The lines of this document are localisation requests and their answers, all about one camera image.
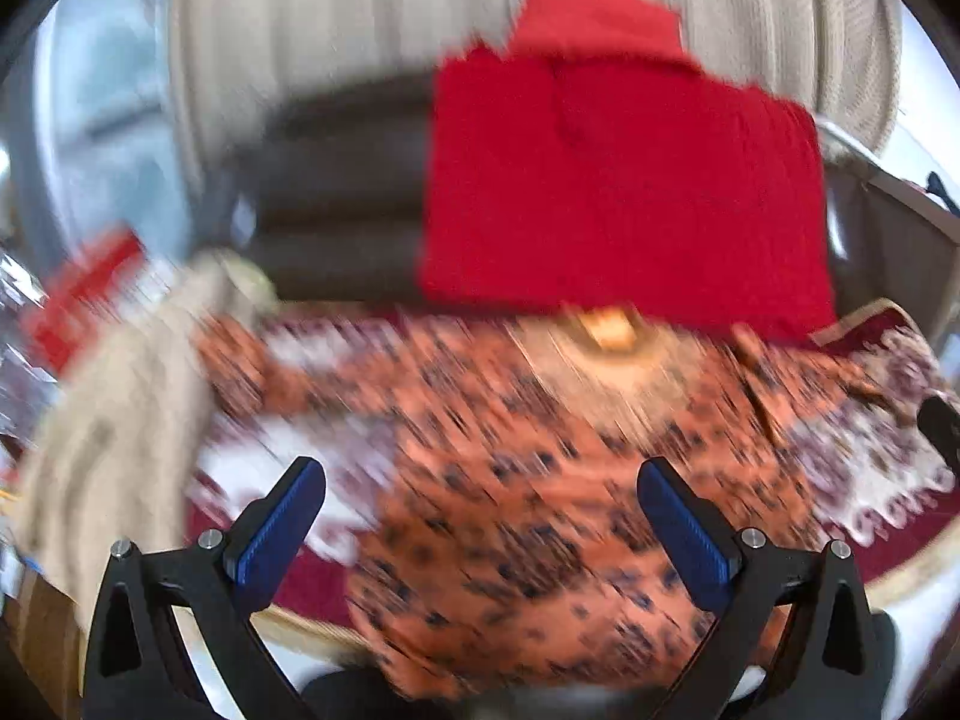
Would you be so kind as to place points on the red folded blanket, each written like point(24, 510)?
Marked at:
point(585, 184)

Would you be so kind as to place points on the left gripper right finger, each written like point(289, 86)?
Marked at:
point(793, 636)

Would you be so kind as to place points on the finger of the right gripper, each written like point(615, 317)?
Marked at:
point(939, 422)

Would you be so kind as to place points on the red pillow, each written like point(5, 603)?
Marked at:
point(641, 30)

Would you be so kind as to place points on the orange floral blouse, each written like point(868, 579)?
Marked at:
point(511, 548)

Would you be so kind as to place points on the floral maroon sofa mat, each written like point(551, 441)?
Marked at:
point(866, 472)

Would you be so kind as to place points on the brown leather sofa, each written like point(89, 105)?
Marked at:
point(328, 201)

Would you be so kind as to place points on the beige dotted curtain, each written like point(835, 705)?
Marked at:
point(232, 62)

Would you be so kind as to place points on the dark clothes on crib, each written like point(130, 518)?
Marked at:
point(936, 188)

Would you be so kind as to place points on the brown wooden crib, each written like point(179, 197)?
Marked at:
point(887, 239)

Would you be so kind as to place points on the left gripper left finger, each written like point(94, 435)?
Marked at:
point(137, 665)

